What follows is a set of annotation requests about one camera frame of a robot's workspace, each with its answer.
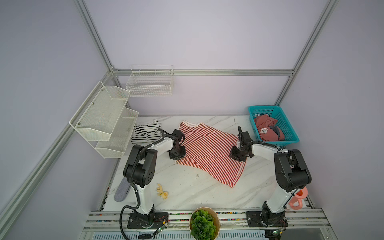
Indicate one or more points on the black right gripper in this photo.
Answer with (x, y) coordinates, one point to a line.
(233, 154)

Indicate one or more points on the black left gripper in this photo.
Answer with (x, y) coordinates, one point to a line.
(181, 156)

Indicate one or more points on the red white striped tank top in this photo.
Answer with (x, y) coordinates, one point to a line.
(209, 149)

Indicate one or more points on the black white striped tank top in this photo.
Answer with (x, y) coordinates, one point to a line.
(147, 133)

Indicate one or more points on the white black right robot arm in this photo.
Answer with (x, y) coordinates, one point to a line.
(291, 172)

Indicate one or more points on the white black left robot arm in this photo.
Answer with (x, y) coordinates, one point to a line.
(139, 171)

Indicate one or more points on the dusty red tank top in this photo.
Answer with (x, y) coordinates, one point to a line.
(268, 129)

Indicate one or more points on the teal plastic basket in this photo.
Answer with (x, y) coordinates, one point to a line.
(283, 123)

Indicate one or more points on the yellow banana peel toy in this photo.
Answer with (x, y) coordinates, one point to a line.
(160, 192)

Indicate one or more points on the pink watering can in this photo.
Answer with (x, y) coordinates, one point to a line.
(297, 202)

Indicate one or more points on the green plant in pot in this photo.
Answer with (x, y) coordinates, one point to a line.
(204, 224)

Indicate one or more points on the white mesh two-tier shelf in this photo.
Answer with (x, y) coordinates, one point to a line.
(105, 121)

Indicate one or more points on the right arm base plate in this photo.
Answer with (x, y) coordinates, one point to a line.
(264, 219)

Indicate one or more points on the white wire wall basket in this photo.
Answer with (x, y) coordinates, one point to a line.
(151, 81)

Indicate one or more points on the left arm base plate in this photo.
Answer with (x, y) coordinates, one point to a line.
(151, 221)

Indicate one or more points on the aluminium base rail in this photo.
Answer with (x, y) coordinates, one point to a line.
(304, 224)

